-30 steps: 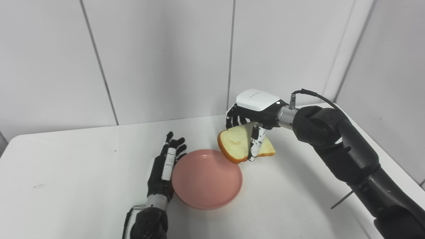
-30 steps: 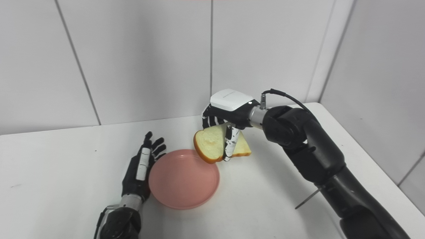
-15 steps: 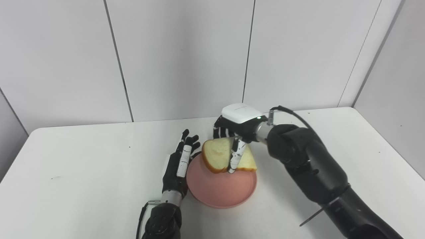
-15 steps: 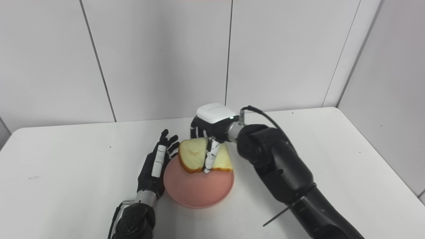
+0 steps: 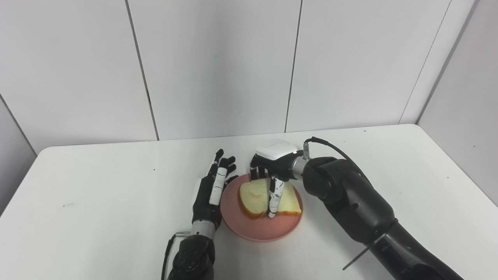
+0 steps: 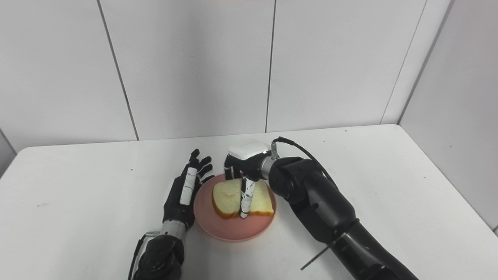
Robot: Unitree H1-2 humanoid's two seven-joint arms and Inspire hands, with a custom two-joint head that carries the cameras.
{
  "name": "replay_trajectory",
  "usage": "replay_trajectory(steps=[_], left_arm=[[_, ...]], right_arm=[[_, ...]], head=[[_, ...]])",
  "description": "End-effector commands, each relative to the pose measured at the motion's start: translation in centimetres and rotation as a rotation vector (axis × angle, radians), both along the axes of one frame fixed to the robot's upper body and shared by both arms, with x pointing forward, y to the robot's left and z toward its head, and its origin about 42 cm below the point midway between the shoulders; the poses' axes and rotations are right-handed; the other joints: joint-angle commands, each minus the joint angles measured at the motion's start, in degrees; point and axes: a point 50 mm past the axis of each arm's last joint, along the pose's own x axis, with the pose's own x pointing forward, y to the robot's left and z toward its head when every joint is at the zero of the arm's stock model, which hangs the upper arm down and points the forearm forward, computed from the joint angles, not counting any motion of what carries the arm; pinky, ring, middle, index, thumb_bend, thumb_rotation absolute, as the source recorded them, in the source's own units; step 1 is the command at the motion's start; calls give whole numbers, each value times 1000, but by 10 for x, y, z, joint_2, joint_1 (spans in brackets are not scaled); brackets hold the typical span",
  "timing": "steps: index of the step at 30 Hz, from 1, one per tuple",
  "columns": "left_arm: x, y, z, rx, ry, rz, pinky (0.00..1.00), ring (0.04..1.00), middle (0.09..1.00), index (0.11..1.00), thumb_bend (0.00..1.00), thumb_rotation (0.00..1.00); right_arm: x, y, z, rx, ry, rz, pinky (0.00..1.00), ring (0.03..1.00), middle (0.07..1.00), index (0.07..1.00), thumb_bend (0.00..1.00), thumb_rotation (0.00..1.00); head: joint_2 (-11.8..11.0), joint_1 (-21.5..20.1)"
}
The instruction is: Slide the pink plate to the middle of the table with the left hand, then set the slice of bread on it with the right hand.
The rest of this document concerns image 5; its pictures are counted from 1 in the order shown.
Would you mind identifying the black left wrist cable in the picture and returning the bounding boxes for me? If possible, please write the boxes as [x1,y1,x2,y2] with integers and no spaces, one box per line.
[161,231,191,280]

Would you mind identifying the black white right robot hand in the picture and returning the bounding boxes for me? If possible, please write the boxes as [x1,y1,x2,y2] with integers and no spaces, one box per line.
[249,139,304,219]

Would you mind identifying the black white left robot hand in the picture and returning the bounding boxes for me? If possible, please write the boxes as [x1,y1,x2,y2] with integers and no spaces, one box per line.
[191,149,239,234]

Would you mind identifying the slice of white bread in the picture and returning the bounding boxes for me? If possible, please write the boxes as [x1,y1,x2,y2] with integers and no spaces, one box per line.
[238,178,302,219]

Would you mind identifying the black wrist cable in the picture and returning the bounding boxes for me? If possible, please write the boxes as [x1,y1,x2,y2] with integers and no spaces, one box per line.
[303,136,371,183]
[161,231,191,280]

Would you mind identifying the thin black cable tie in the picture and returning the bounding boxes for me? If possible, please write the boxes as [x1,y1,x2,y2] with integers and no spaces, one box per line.
[342,233,386,270]

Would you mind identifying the pink round plate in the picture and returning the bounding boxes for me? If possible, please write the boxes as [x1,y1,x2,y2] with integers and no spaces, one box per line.
[220,173,303,242]

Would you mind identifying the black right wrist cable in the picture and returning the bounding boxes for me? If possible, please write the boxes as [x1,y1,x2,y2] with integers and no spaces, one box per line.
[303,136,371,183]

